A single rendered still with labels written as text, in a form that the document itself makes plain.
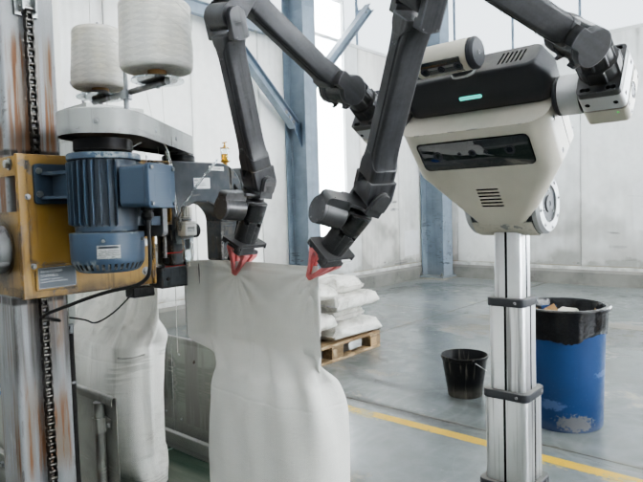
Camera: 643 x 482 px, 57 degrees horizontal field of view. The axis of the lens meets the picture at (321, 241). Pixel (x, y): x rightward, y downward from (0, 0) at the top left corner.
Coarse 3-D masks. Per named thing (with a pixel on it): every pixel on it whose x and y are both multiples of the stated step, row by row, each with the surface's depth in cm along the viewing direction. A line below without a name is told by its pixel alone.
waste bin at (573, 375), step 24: (552, 312) 300; (576, 312) 297; (600, 312) 299; (552, 336) 303; (576, 336) 299; (600, 336) 305; (552, 360) 306; (576, 360) 302; (600, 360) 306; (552, 384) 307; (576, 384) 303; (600, 384) 308; (552, 408) 308; (576, 408) 304; (600, 408) 309; (576, 432) 305
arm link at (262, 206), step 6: (252, 198) 143; (258, 198) 144; (252, 204) 142; (258, 204) 143; (264, 204) 144; (252, 210) 142; (258, 210) 142; (264, 210) 144; (246, 216) 143; (252, 216) 142; (258, 216) 143; (252, 222) 143; (258, 222) 144
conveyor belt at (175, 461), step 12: (168, 456) 199; (180, 456) 199; (192, 456) 198; (168, 468) 190; (180, 468) 190; (192, 468) 189; (204, 468) 189; (168, 480) 181; (180, 480) 181; (192, 480) 181; (204, 480) 180
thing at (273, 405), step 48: (192, 288) 159; (240, 288) 149; (288, 288) 134; (192, 336) 159; (240, 336) 150; (288, 336) 135; (240, 384) 140; (288, 384) 130; (336, 384) 133; (240, 432) 139; (288, 432) 128; (336, 432) 130; (240, 480) 140; (288, 480) 128; (336, 480) 129
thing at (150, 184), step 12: (120, 168) 118; (132, 168) 118; (144, 168) 116; (156, 168) 119; (168, 168) 124; (120, 180) 119; (132, 180) 118; (144, 180) 117; (156, 180) 119; (168, 180) 124; (120, 192) 119; (132, 192) 118; (144, 192) 117; (156, 192) 119; (168, 192) 124; (132, 204) 118; (144, 204) 117; (156, 204) 119; (168, 204) 123; (144, 216) 121
